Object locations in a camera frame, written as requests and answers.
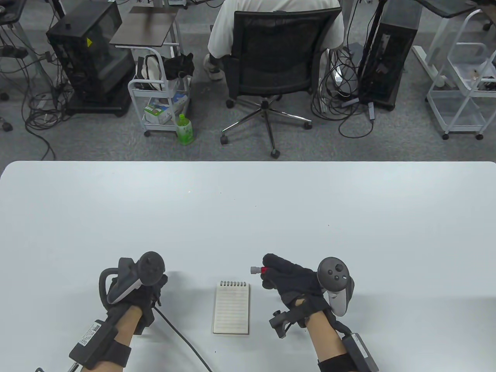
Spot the person's left hand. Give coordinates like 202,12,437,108
103,273,169,336

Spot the person's right hand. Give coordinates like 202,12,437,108
262,254,334,319

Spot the cream spiral notebook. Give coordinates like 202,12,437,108
212,281,250,335

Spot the person's right forearm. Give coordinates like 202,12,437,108
305,310,349,372

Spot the person's left forearm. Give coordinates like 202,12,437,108
81,304,144,372

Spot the grey hand controller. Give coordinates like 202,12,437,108
99,251,166,310
317,257,355,316

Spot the black wrist sensor box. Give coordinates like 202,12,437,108
341,332,379,372
69,320,119,369

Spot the small white rolling cart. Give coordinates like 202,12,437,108
128,46,193,138

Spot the green drink bottle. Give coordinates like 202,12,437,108
176,114,195,146

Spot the white green box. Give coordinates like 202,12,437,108
144,97,175,124

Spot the blue white packet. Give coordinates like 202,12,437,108
170,91,190,115

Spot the white black tote bag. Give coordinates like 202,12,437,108
135,54,163,91

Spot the large white rolling cart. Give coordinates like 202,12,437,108
426,10,496,141

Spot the black mesh office chair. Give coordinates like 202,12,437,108
220,7,343,159

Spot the black computer tower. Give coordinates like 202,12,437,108
357,0,423,112
46,0,134,117

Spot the white desk foot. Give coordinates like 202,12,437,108
412,45,452,89

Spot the brown side table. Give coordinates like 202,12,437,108
110,6,179,49

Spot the black power strip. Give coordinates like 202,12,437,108
0,46,29,59

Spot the black desk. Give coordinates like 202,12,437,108
0,0,28,24
415,0,496,18

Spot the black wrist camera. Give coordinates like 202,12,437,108
134,308,155,336
269,308,307,339

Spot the black glove cable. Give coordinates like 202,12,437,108
153,306,214,372
331,320,353,338

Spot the black wrist strap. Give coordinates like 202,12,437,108
97,339,132,369
318,355,349,372

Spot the tangle of black cables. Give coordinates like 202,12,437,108
0,23,74,161
312,43,377,139

